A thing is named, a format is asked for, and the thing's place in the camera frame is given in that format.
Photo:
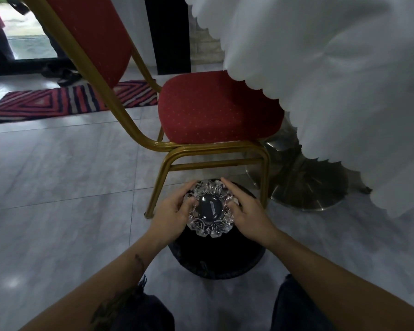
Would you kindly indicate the red striped patterned rug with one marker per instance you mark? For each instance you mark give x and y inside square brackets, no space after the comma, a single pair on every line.
[65,99]

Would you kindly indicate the red banquet chair gold frame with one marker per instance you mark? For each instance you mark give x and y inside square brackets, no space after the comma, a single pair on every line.
[193,106]

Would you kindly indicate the black trash bin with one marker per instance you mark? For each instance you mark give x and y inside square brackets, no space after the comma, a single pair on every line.
[217,253]

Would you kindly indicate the person's right hand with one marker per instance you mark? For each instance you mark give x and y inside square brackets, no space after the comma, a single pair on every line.
[252,217]

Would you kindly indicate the person's left thumb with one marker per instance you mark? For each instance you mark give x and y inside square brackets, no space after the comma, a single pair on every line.
[189,203]

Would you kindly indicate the person's left hand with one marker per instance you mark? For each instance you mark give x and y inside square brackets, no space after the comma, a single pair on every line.
[169,217]

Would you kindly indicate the person's dark trousers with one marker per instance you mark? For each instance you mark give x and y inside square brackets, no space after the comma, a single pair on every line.
[151,313]

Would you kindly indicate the white scalloped tablecloth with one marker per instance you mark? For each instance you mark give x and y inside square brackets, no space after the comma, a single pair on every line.
[331,82]

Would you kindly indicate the person's right thumb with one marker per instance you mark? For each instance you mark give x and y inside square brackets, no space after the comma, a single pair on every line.
[232,207]

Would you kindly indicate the person's right forearm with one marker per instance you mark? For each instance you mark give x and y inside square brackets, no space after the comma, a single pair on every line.
[341,286]

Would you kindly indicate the round metal table base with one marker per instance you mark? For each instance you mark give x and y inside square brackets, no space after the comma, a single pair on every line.
[300,182]

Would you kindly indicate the clear cut glass ashtray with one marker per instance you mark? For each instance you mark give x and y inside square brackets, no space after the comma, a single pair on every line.
[210,208]

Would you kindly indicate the person's left forearm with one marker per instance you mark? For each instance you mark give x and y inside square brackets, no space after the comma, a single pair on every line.
[100,286]

